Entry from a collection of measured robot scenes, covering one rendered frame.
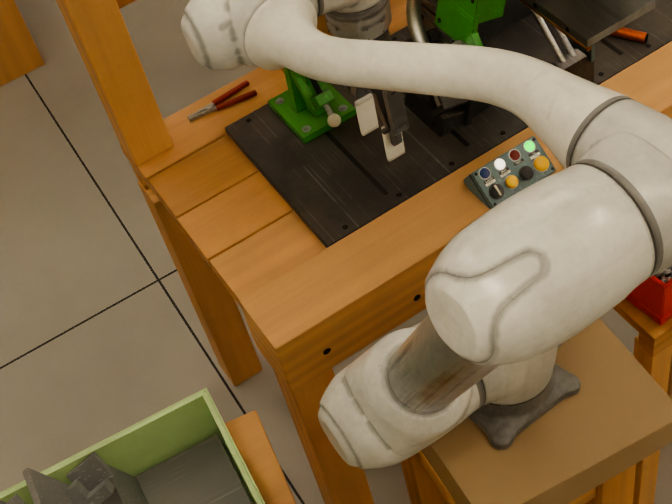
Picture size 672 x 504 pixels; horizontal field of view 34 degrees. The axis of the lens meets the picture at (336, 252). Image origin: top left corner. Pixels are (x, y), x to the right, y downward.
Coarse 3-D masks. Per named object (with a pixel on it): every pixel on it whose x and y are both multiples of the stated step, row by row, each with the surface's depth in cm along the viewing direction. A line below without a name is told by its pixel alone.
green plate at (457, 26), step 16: (448, 0) 212; (464, 0) 208; (480, 0) 205; (496, 0) 209; (448, 16) 214; (464, 16) 210; (480, 16) 209; (496, 16) 212; (448, 32) 216; (464, 32) 211
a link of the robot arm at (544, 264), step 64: (576, 192) 102; (448, 256) 102; (512, 256) 98; (576, 256) 99; (640, 256) 102; (448, 320) 102; (512, 320) 98; (576, 320) 101; (384, 384) 150; (448, 384) 132; (384, 448) 154
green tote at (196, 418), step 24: (168, 408) 186; (192, 408) 188; (216, 408) 184; (120, 432) 185; (144, 432) 186; (168, 432) 189; (192, 432) 192; (216, 432) 195; (72, 456) 183; (120, 456) 187; (144, 456) 190; (168, 456) 194; (240, 456) 178; (24, 480) 182
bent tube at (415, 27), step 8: (408, 0) 218; (416, 0) 217; (408, 8) 219; (416, 8) 218; (408, 16) 220; (416, 16) 219; (408, 24) 220; (416, 24) 220; (416, 32) 220; (424, 32) 220; (416, 40) 220; (424, 40) 220
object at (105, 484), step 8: (104, 480) 180; (72, 488) 178; (80, 488) 179; (96, 488) 180; (104, 488) 178; (112, 488) 180; (72, 496) 178; (80, 496) 178; (88, 496) 179; (96, 496) 178; (104, 496) 178
